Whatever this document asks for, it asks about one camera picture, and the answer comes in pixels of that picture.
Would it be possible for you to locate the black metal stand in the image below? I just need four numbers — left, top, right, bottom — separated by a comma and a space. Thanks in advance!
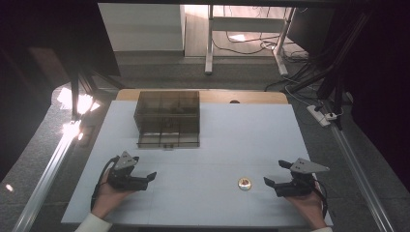
288, 9, 371, 131
66, 57, 127, 121

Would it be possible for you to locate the white cabinet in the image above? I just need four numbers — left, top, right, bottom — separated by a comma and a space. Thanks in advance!
97, 2, 187, 53

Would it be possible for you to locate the aluminium rail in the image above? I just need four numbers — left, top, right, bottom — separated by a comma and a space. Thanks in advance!
328, 124, 395, 232
11, 120, 82, 232

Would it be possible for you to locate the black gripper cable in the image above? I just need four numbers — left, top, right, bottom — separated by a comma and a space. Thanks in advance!
310, 175, 329, 220
90, 155, 121, 211

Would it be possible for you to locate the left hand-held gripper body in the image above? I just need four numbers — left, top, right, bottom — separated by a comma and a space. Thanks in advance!
106, 150, 150, 191

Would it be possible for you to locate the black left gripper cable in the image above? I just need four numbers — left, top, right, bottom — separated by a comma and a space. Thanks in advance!
90, 155, 121, 211

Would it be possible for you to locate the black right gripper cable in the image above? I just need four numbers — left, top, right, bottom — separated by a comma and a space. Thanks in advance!
310, 175, 329, 220

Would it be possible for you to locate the wooden table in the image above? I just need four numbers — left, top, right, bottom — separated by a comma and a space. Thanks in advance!
115, 88, 289, 105

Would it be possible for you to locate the white table mat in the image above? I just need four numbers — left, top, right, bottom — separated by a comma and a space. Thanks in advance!
61, 100, 335, 228

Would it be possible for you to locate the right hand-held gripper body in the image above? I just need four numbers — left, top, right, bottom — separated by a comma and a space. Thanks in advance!
275, 157, 331, 198

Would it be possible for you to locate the person's left white sleeve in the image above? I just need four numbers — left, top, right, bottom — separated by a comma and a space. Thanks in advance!
74, 212, 113, 232

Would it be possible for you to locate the black floor cable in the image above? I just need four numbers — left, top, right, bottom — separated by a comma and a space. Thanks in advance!
211, 6, 310, 64

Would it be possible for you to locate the person's left hand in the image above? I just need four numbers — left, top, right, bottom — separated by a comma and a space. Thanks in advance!
91, 166, 136, 220

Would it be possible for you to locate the person's right hand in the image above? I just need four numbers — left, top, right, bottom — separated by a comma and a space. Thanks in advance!
284, 182, 327, 231

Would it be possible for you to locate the white desk frame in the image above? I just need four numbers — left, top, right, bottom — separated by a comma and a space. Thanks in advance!
204, 4, 298, 77

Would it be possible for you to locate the white power strip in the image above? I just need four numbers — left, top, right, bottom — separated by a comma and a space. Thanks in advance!
306, 104, 338, 128

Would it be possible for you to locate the dark transparent drawer box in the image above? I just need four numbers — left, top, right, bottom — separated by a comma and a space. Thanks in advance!
132, 90, 201, 151

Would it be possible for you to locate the black monitor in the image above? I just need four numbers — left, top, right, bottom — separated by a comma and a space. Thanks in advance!
286, 7, 337, 57

